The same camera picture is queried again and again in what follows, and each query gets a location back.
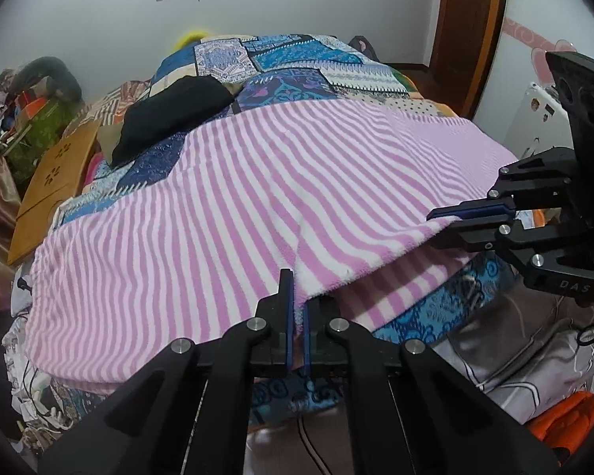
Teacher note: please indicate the olive folded cloth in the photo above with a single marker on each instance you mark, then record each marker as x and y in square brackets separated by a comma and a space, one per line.
[110, 136]

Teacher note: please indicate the pink striped towel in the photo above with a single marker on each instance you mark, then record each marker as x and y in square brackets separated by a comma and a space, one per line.
[227, 208]

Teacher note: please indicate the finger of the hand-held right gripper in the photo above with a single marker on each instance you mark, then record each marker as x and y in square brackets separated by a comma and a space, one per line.
[475, 237]
[475, 209]

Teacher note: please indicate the grey and white quilt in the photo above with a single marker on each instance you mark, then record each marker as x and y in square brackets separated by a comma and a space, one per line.
[515, 346]

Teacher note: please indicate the orange striped sheet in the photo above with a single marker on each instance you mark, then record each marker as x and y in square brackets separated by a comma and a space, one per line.
[114, 99]

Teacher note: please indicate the pile of mixed clutter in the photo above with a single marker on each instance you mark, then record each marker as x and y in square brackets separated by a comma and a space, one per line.
[5, 94]

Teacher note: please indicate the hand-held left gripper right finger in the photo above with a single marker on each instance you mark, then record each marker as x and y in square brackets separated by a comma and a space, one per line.
[308, 331]

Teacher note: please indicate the black folded clothing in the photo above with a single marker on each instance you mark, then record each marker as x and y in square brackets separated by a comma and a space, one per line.
[168, 109]

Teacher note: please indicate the patchwork blanket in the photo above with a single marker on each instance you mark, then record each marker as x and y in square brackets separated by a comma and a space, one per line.
[297, 59]

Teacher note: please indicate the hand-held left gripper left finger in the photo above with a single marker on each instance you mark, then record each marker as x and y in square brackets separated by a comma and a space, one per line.
[288, 307]

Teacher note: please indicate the green storage bag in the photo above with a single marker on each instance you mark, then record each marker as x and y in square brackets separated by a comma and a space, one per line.
[44, 128]

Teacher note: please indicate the person's orange jacket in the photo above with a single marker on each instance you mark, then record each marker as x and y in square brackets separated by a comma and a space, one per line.
[574, 415]

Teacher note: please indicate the white door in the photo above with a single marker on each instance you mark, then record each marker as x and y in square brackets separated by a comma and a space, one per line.
[529, 10]

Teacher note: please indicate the wooden lap desk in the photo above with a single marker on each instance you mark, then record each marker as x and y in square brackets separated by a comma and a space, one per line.
[49, 183]

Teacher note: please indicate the grey plush pillow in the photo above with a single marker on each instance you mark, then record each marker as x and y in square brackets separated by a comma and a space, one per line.
[54, 67]

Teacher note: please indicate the grey bag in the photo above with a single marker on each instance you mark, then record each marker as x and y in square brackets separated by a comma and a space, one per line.
[364, 45]

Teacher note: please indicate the wooden door frame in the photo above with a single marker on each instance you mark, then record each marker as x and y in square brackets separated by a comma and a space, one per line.
[470, 20]

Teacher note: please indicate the white floral sheet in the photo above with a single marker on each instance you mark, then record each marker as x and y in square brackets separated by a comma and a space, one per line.
[29, 396]

